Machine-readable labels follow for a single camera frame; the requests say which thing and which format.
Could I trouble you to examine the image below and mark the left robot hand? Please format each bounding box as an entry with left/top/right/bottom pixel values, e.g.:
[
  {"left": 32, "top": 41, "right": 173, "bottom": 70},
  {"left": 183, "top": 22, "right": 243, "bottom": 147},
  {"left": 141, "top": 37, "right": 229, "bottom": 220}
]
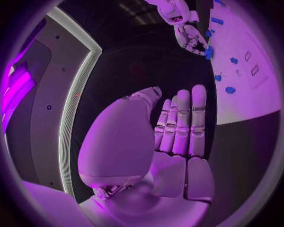
[{"left": 77, "top": 84, "right": 216, "bottom": 227}]

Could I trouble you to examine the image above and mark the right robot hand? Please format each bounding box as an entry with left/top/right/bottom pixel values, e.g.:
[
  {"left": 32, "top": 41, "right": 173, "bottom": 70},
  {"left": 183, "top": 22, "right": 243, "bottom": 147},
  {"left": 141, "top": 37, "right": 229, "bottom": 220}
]
[{"left": 174, "top": 24, "right": 211, "bottom": 56}]

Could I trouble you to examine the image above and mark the white task board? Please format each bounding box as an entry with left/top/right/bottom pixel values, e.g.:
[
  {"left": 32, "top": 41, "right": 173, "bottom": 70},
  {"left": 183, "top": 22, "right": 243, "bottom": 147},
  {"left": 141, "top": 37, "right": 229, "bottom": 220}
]
[{"left": 207, "top": 0, "right": 283, "bottom": 126}]

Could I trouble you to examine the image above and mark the long blue block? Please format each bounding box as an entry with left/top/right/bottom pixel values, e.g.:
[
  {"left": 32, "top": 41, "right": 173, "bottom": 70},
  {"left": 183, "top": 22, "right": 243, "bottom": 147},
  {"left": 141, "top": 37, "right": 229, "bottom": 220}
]
[{"left": 210, "top": 17, "right": 225, "bottom": 26}]

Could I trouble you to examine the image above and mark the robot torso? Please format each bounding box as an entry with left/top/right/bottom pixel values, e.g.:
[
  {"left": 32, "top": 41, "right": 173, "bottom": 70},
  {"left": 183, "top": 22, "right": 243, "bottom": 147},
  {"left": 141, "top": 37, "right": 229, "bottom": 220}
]
[{"left": 4, "top": 6, "right": 103, "bottom": 201}]

